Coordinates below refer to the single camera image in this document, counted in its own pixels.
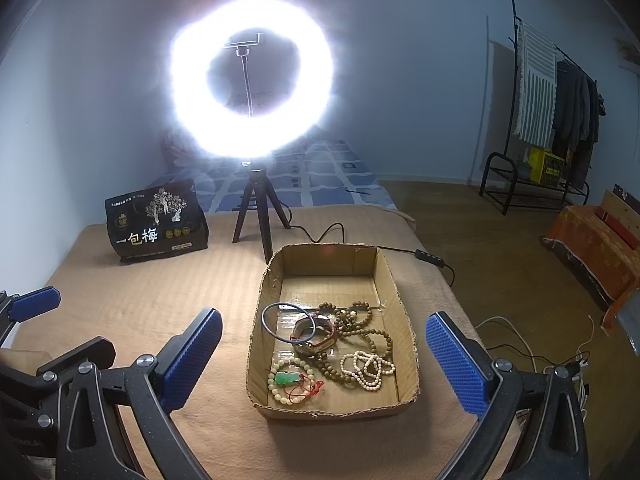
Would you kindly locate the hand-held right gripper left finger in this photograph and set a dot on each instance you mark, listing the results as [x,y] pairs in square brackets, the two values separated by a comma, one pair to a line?
[192,360]

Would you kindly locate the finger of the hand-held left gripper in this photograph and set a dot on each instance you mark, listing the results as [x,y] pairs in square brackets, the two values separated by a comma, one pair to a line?
[85,352]
[35,302]

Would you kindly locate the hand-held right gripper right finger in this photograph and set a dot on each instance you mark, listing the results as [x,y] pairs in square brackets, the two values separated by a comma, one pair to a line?
[457,365]

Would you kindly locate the blue bangle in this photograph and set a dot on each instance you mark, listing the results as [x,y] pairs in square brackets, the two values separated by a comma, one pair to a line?
[264,321]

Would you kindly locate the cardboard box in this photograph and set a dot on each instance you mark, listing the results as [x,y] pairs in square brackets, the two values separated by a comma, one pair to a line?
[325,270]

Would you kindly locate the black printed snack bag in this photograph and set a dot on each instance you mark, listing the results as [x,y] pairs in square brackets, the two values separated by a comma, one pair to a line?
[155,230]

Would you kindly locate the orange cloth covered furniture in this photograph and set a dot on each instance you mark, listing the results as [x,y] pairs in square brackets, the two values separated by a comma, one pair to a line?
[600,255]

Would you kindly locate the yellow box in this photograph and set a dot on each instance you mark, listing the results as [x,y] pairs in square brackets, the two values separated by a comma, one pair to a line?
[547,167]

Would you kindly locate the grey hanging garment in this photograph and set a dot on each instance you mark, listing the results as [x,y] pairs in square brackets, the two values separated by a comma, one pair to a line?
[570,105]

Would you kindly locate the striped hanging towel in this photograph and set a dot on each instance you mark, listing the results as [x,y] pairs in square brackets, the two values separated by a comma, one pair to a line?
[537,85]

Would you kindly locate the black hanging garment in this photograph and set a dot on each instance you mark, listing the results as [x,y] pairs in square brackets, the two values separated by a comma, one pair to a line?
[595,105]

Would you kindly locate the black clothes rack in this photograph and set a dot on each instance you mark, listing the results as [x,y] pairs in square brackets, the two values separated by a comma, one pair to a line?
[513,35]

